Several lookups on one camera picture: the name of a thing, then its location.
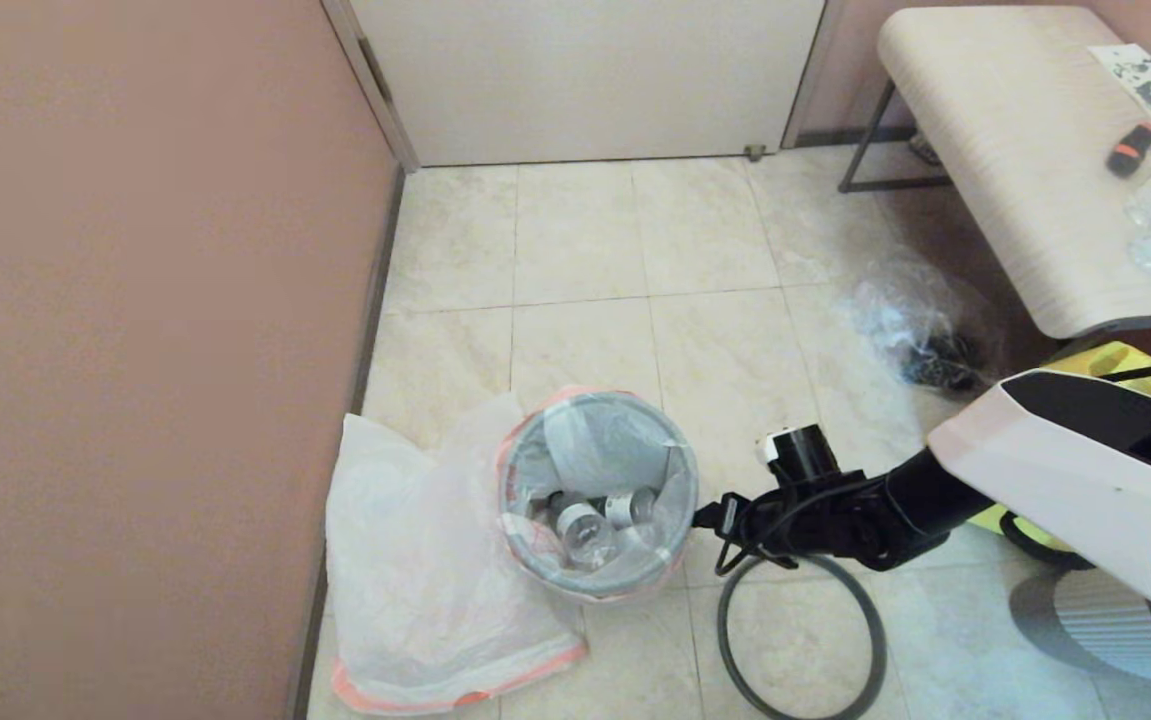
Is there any black bin ring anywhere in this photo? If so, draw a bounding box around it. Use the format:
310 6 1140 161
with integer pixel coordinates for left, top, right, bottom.
717 548 887 720

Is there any used translucent trash bag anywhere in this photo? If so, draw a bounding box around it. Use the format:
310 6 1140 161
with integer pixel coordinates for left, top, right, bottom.
495 388 701 604

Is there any black round trash bin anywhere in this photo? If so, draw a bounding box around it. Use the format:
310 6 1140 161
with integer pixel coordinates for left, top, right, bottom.
500 395 701 601

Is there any grey ribbed robot base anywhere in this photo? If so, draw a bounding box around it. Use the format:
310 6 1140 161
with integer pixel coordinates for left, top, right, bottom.
1010 565 1151 686

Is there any crumpled clear plastic bag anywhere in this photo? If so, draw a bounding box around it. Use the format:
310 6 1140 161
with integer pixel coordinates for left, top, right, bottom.
835 255 1011 396

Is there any white red plastic bag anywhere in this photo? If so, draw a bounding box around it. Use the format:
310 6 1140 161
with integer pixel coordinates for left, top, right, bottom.
325 395 588 716

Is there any yellow shopping bag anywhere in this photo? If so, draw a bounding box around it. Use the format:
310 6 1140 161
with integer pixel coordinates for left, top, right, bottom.
970 340 1151 556

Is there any crushed clear plastic bottle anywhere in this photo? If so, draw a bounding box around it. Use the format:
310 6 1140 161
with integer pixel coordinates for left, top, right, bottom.
555 500 621 571
603 487 658 529

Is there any black tangled object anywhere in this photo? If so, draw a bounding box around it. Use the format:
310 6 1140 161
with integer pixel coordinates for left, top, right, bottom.
900 335 981 393

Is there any light wood-grain table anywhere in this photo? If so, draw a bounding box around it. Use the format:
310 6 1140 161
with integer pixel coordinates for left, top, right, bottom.
877 5 1151 339

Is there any white door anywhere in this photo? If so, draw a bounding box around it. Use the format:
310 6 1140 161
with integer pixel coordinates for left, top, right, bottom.
348 0 826 167

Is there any black orange marker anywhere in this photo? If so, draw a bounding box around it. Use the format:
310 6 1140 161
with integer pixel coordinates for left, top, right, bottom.
1105 121 1151 179

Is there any black and white booklet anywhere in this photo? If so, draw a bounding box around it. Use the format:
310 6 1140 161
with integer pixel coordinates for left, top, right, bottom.
1087 42 1151 125

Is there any black metal table frame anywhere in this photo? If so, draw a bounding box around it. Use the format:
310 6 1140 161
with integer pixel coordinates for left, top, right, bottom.
837 78 1151 346

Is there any grey door frame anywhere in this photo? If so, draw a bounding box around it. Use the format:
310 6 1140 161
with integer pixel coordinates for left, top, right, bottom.
320 0 846 173

